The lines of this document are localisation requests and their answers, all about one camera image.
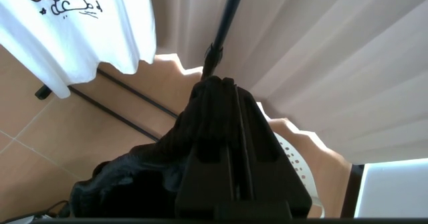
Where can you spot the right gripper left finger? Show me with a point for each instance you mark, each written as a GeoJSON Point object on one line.
{"type": "Point", "coordinates": [207, 187]}

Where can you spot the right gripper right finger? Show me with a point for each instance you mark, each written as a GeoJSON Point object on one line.
{"type": "Point", "coordinates": [277, 187]}

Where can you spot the black garment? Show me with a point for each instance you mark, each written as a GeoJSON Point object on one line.
{"type": "Point", "coordinates": [133, 184]}

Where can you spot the white printed t-shirt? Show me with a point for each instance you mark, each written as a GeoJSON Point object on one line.
{"type": "Point", "coordinates": [83, 33]}

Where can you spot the white laundry basket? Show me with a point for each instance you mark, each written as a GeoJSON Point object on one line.
{"type": "Point", "coordinates": [301, 167]}

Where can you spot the black clothes rack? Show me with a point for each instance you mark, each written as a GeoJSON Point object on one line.
{"type": "Point", "coordinates": [224, 26]}

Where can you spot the beige curtain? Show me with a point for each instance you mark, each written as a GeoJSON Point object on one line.
{"type": "Point", "coordinates": [334, 67]}

